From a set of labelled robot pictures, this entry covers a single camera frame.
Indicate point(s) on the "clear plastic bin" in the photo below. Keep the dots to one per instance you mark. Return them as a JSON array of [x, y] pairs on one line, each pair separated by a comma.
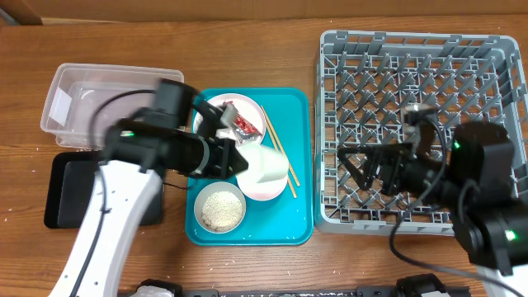
[[77, 90]]

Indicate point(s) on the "red snack wrapper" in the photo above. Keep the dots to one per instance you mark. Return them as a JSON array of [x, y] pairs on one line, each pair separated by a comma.
[[243, 130]]

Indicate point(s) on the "medium white plate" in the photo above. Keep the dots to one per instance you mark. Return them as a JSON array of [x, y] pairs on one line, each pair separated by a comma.
[[261, 191]]

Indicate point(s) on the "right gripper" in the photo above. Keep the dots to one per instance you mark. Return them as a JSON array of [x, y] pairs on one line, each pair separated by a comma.
[[391, 155]]

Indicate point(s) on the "wooden chopstick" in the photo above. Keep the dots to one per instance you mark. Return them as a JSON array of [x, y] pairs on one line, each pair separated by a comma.
[[280, 146], [289, 179]]

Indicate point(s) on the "grey dish rack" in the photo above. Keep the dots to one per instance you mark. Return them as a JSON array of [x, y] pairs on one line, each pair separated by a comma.
[[365, 78]]

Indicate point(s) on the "wooden chopstick left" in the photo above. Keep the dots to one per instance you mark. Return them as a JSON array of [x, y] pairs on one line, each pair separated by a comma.
[[289, 179]]

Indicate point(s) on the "white cup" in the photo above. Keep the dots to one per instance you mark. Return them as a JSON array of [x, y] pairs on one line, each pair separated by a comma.
[[264, 164]]

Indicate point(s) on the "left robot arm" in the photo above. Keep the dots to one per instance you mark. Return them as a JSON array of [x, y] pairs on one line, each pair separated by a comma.
[[176, 132]]

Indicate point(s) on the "black tray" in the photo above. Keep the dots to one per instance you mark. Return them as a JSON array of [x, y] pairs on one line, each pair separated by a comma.
[[70, 189]]

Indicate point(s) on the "wooden chopstick right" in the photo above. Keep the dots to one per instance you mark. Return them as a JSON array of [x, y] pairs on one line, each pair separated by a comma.
[[280, 146]]

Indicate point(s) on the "teal serving tray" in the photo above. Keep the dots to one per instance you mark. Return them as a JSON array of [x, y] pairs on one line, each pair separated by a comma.
[[283, 220]]

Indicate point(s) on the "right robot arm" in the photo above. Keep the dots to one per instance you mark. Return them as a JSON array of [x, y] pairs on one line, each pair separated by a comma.
[[472, 179]]

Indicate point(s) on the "large white plate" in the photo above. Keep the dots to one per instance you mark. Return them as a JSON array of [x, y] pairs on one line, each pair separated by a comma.
[[247, 108]]

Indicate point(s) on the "grey bowl with rice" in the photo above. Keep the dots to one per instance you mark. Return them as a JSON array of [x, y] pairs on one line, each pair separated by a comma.
[[220, 207]]

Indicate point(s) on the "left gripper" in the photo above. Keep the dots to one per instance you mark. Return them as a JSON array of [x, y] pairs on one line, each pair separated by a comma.
[[230, 153]]

